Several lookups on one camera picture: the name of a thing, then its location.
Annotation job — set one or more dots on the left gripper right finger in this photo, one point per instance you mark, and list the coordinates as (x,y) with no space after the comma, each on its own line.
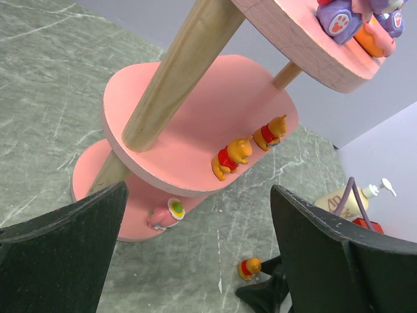
(333,265)

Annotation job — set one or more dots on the orange bear toy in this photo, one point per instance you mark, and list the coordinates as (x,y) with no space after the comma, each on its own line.
(271,133)
(228,159)
(248,268)

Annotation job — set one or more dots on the cream pump lotion bottle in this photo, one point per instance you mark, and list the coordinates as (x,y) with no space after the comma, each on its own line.
(347,206)

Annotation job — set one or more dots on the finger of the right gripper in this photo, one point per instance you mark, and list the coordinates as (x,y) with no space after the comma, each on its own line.
(266,296)

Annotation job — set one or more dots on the pink three-tier shelf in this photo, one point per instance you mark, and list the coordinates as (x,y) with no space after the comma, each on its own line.
(223,77)

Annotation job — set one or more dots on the small purple bunny toy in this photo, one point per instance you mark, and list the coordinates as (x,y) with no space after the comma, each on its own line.
(341,19)

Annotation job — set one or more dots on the pink toy with yellow top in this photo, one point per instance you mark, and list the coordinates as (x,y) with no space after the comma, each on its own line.
(166,216)

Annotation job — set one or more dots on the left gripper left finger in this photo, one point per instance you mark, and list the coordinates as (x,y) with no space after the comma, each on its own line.
(58,262)

